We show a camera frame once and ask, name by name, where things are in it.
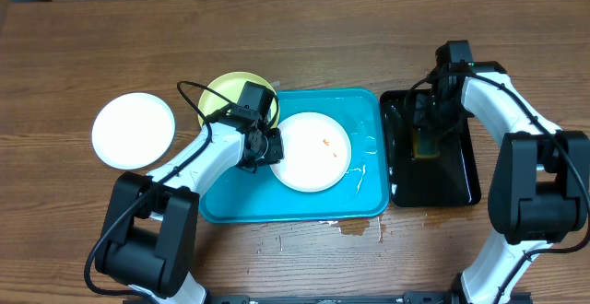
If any green and yellow sponge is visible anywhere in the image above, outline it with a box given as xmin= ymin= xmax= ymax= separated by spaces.
xmin=412 ymin=128 xmax=441 ymax=159

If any white plate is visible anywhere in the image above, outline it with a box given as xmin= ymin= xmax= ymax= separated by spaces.
xmin=91 ymin=92 xmax=175 ymax=170
xmin=271 ymin=112 xmax=352 ymax=193

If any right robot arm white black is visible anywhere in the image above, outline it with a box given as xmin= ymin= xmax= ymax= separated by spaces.
xmin=404 ymin=41 xmax=589 ymax=303

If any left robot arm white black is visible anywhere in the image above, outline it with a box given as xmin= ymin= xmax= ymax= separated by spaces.
xmin=83 ymin=81 xmax=284 ymax=303

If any black plastic tray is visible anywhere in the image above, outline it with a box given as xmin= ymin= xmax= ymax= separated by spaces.
xmin=379 ymin=90 xmax=481 ymax=207

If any blue plastic tray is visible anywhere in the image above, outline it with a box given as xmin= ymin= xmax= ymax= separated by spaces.
xmin=200 ymin=88 xmax=389 ymax=224

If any yellow-green plate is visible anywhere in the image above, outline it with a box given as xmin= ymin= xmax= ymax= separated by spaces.
xmin=197 ymin=72 xmax=280 ymax=132

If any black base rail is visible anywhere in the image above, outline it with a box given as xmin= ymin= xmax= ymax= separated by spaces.
xmin=202 ymin=291 xmax=464 ymax=304

